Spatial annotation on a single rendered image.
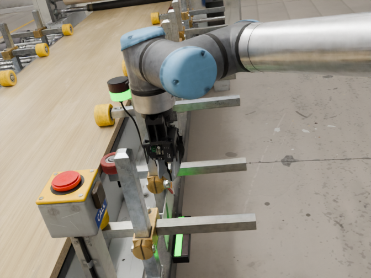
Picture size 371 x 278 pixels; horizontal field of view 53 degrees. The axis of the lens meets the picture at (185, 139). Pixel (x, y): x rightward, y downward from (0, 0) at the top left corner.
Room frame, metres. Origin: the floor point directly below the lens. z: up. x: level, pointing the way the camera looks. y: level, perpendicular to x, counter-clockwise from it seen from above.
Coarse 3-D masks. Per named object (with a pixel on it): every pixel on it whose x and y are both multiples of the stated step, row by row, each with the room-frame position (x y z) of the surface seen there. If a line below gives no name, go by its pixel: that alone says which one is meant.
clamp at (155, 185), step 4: (148, 176) 0.93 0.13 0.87; (152, 176) 0.92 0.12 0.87; (156, 176) 0.92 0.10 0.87; (148, 180) 0.92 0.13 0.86; (152, 180) 0.90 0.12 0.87; (156, 180) 0.90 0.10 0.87; (160, 180) 0.91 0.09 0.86; (148, 184) 0.90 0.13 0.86; (152, 184) 0.90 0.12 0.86; (156, 184) 0.90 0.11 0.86; (160, 184) 0.90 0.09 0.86; (148, 188) 0.90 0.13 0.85; (152, 188) 0.90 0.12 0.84; (156, 188) 0.90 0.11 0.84; (160, 188) 0.90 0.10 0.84; (164, 188) 0.92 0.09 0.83; (152, 192) 0.90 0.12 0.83; (156, 192) 0.90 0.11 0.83; (160, 192) 0.90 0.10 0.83
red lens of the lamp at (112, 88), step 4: (128, 80) 0.94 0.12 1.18; (108, 84) 0.93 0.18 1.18; (116, 84) 0.92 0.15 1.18; (120, 84) 0.92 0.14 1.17; (124, 84) 0.93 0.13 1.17; (128, 84) 0.94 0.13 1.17; (108, 88) 0.94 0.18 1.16; (112, 88) 0.93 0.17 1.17; (116, 88) 0.92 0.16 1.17; (120, 88) 0.92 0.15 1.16; (124, 88) 0.92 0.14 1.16; (128, 88) 0.93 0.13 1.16; (112, 92) 0.93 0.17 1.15; (116, 92) 0.92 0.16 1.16
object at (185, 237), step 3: (189, 216) 0.91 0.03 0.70; (183, 234) 0.84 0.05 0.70; (186, 234) 0.83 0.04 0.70; (183, 237) 0.82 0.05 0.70; (186, 237) 0.82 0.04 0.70; (183, 240) 0.81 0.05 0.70; (186, 240) 0.81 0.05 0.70; (183, 243) 0.80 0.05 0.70; (186, 243) 0.80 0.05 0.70; (183, 246) 0.79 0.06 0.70; (186, 246) 0.79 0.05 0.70; (183, 249) 0.78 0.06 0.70; (186, 249) 0.78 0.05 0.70; (183, 252) 0.77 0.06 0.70; (186, 252) 0.77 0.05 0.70; (183, 255) 0.76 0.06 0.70
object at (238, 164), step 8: (216, 160) 0.97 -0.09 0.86; (224, 160) 0.96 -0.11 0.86; (232, 160) 0.96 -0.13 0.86; (240, 160) 0.95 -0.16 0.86; (144, 168) 0.99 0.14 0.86; (168, 168) 0.97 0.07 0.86; (184, 168) 0.96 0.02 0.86; (192, 168) 0.95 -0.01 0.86; (200, 168) 0.95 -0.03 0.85; (208, 168) 0.95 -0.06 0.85; (216, 168) 0.94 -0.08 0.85; (224, 168) 0.94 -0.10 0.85; (232, 168) 0.94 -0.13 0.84; (240, 168) 0.93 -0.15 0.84; (112, 176) 0.99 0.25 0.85; (144, 176) 0.98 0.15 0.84
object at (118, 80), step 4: (120, 76) 0.98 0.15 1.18; (124, 76) 0.97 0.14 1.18; (112, 80) 0.96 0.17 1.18; (116, 80) 0.95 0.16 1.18; (120, 80) 0.95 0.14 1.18; (124, 80) 0.94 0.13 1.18; (112, 84) 0.93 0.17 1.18; (120, 92) 0.92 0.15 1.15; (132, 104) 0.93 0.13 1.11; (124, 108) 0.95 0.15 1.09; (136, 124) 0.94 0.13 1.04; (136, 128) 0.94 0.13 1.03; (140, 136) 0.94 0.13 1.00; (140, 140) 0.94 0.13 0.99
